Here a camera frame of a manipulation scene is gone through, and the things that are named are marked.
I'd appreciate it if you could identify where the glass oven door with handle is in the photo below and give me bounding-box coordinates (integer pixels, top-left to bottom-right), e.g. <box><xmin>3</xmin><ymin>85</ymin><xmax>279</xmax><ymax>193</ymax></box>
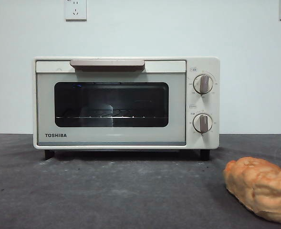
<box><xmin>36</xmin><ymin>59</ymin><xmax>187</xmax><ymax>146</ymax></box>

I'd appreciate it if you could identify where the orange-brown bread loaf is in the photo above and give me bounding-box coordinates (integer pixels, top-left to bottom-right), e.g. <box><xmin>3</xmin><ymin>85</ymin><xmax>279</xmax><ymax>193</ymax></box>
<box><xmin>223</xmin><ymin>156</ymin><xmax>281</xmax><ymax>224</ymax></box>

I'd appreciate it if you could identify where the cream white toaster oven body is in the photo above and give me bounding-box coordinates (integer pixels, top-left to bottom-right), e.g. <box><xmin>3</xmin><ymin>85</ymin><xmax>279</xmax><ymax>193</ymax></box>
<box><xmin>32</xmin><ymin>56</ymin><xmax>220</xmax><ymax>161</ymax></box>

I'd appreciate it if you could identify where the timer knob, cream and taupe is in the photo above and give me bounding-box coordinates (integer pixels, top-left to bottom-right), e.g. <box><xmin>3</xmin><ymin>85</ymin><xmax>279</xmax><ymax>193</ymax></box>
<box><xmin>193</xmin><ymin>113</ymin><xmax>213</xmax><ymax>134</ymax></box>

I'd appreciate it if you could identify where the temperature knob, cream and taupe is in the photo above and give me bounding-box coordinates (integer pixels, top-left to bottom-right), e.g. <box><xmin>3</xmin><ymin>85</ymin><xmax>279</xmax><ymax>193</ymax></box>
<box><xmin>193</xmin><ymin>74</ymin><xmax>214</xmax><ymax>95</ymax></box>

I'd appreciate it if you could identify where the metal wire oven rack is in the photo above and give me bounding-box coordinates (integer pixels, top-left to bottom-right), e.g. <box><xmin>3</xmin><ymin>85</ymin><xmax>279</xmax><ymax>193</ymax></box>
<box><xmin>55</xmin><ymin>109</ymin><xmax>167</xmax><ymax>119</ymax></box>

